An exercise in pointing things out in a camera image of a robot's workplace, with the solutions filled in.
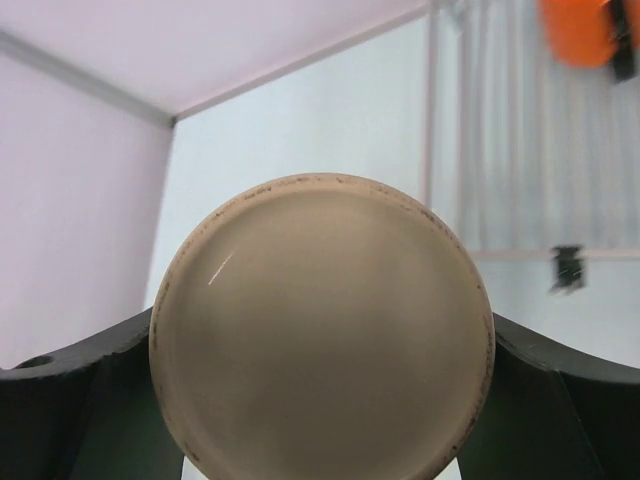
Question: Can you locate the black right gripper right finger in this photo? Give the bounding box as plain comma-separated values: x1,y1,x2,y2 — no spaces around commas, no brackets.
457,316,639,480

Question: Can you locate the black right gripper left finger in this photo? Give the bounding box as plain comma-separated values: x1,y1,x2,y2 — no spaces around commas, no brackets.
1,311,184,479

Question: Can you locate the beige tall mug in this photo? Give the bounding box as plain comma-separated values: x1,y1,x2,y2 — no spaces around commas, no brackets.
149,174,496,479

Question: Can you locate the orange mug black handle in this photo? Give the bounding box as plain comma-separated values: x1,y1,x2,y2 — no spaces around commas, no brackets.
537,0,639,82

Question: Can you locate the clear acrylic dish rack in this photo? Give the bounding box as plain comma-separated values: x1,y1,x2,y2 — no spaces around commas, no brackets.
425,1,639,261

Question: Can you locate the black binder clip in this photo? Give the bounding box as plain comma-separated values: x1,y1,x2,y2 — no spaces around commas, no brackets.
549,245,586,295

